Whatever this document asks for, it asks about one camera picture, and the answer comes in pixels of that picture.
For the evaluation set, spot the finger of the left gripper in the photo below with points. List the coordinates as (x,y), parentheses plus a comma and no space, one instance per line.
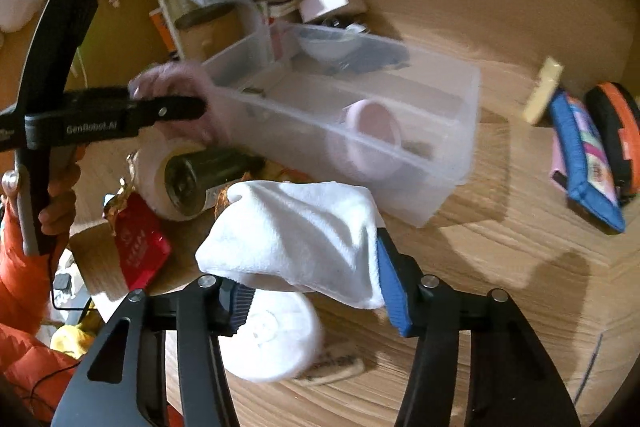
(149,111)

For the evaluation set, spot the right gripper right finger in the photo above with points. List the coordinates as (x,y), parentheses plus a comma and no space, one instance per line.
(513,381)

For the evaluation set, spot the clear jar cotton pads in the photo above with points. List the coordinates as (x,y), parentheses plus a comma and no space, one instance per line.
(149,164)

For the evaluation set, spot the dark green spray bottle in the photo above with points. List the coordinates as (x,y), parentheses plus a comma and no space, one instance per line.
(194,180)

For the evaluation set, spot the white round lidded container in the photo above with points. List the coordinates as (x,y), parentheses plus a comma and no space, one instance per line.
(281,338)

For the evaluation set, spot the red velvet drawstring pouch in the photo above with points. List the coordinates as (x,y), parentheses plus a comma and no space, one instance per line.
(141,244)

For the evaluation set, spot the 4B eraser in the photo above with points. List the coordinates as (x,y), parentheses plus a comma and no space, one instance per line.
(337,362)

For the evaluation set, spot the white cloth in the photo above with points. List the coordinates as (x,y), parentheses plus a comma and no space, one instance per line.
(306,237)

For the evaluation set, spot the person's left hand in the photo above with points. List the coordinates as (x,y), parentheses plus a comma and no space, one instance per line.
(56,219)

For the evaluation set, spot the orange tube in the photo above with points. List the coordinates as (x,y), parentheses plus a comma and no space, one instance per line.
(158,20)

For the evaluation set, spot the clear plastic storage bin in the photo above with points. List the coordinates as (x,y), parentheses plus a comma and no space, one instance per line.
(280,103)

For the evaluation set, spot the small white pink box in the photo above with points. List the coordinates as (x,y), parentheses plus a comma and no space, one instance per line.
(311,10)

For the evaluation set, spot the blue patchwork pencil case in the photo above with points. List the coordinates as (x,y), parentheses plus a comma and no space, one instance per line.
(589,178)

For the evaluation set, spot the pink flat case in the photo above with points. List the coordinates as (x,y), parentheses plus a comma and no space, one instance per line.
(557,173)

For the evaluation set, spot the black orange round pouch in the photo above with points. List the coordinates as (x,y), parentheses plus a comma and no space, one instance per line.
(616,116)

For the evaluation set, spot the cream lotion bottle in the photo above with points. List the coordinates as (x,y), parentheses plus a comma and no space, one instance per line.
(547,83)

